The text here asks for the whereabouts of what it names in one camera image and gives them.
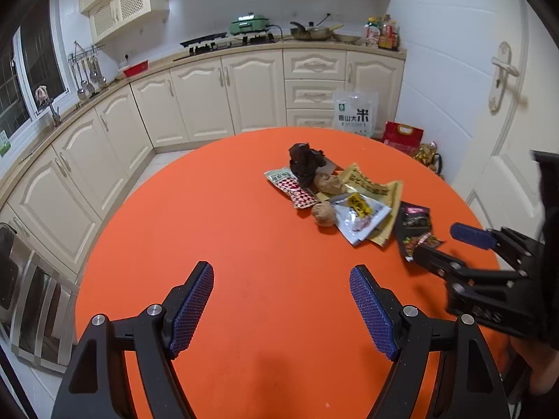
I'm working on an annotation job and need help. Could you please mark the cream kitchen cabinets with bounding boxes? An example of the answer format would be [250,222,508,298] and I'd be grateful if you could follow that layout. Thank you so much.
[79,0,394,44]
[0,48,407,280]

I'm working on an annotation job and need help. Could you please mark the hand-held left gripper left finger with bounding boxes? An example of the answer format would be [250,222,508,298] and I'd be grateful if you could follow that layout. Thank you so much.
[51,261,216,419]

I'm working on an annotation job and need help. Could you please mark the metal door handle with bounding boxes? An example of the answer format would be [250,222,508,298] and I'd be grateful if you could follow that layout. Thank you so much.
[488,41,525,112]

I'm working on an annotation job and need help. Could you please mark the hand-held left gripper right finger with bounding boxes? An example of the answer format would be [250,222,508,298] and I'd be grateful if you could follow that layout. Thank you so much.
[349,264,511,419]

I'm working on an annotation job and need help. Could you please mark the kitchen window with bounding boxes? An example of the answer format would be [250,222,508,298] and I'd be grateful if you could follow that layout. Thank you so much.
[0,0,71,127]

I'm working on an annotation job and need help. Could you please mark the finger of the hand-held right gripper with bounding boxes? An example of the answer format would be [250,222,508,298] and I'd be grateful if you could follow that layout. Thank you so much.
[450,222,544,269]
[413,244,530,291]

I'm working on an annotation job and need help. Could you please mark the white panel door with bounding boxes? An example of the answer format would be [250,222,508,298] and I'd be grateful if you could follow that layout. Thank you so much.
[450,0,559,245]

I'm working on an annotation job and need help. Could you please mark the dark crumpled bag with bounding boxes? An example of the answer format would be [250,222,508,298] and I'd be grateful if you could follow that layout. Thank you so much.
[287,142,326,188]

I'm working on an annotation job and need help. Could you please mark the hanging utensil rack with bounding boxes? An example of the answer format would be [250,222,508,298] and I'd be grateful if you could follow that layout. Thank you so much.
[69,41,108,101]

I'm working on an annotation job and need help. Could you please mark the white packet with yellow label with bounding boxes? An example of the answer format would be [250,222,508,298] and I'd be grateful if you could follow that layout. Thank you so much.
[328,192,392,245]

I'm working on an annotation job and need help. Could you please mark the round table with orange cover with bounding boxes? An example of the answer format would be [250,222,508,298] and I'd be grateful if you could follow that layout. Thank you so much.
[74,127,503,419]

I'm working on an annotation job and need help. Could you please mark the cream upper kitchen cabinets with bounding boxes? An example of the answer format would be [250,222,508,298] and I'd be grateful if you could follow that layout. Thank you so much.
[79,0,394,44]

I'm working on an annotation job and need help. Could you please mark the white rice bag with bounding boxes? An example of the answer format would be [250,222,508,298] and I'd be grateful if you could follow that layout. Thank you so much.
[333,90,378,138]

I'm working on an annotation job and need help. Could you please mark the person's right hand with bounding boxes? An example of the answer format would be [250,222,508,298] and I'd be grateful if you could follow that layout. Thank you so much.
[504,336,544,396]

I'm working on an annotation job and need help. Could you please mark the black gas stove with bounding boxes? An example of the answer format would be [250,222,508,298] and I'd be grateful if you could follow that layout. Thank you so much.
[180,31,280,53]

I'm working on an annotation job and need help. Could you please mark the metal step stool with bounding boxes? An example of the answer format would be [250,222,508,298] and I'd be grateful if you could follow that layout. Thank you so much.
[0,222,81,367]

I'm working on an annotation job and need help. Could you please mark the cream lower kitchen cabinets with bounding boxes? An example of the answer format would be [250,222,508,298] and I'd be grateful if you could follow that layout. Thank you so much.
[0,48,407,280]

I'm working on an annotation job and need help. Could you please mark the black snack packet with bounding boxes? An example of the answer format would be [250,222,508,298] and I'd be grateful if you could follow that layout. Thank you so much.
[395,201,446,263]

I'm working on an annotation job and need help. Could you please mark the yellow snack packet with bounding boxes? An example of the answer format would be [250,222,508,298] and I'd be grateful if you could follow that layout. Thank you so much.
[338,163,403,249]

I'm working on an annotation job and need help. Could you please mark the group of condiment bottles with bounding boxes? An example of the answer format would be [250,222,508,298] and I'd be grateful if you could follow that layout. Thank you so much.
[364,15,400,51]

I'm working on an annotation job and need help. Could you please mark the cooking oil bottles pack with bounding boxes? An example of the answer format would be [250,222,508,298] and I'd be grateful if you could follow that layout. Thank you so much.
[413,142,444,175]

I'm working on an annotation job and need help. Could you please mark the metal wok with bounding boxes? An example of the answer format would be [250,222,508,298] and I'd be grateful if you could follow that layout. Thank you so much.
[289,13,346,41]

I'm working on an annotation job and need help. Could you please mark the red checkered sauce sachet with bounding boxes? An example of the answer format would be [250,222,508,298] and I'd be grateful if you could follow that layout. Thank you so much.
[263,168,320,210]

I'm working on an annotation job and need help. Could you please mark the green electric cooker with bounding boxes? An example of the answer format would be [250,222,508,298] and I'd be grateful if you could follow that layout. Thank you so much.
[229,11,274,36]

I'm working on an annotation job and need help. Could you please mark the metal faucet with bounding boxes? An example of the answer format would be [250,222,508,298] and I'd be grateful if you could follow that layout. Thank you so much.
[35,85,62,127]

